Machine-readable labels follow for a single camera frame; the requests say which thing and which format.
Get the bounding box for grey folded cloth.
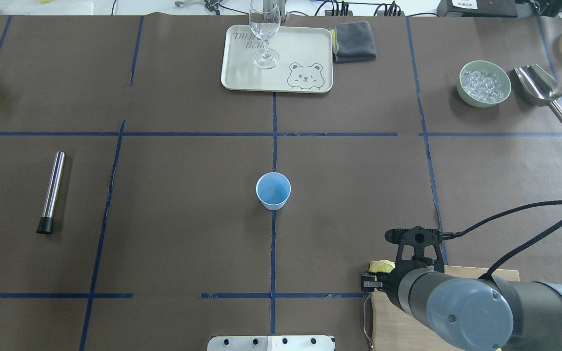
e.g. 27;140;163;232
330;21;377;63

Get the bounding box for green bowl of ice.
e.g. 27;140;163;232
457;60;512;108

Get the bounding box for yellow lemon slice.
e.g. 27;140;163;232
369;259;396;273

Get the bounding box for steel ice scoop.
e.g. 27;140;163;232
514;64;562;124

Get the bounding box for light blue paper cup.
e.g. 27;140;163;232
256;173;292;211

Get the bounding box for black power strip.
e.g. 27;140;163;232
314;0;404;17

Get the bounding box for steel muddler black tip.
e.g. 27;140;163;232
36;151;65;234

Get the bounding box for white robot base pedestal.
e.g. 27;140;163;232
207;335;336;351

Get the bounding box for bamboo cutting board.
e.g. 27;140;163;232
369;260;521;351

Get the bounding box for black braided camera cable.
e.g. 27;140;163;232
440;200;562;279

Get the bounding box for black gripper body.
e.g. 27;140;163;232
375;273;400;296

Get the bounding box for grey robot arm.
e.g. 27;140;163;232
361;267;562;351

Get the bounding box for clear wine glass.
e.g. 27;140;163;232
248;0;281;69

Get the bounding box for cream bear serving tray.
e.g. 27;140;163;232
221;25;334;94

